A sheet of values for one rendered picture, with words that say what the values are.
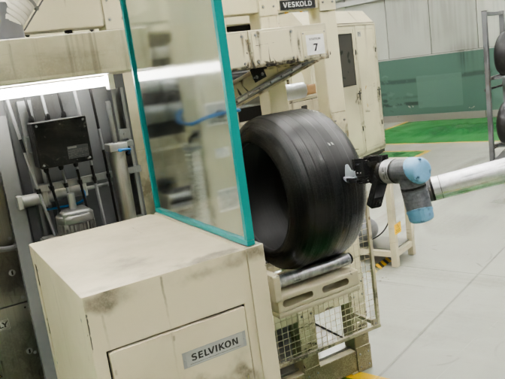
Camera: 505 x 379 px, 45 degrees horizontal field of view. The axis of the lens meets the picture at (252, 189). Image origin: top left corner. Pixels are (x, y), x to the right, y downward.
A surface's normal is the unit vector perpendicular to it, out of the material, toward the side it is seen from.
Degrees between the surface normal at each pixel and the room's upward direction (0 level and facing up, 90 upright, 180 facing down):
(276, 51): 90
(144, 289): 90
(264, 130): 45
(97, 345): 90
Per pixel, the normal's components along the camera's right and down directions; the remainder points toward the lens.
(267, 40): 0.50, 0.11
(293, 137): 0.00, -0.58
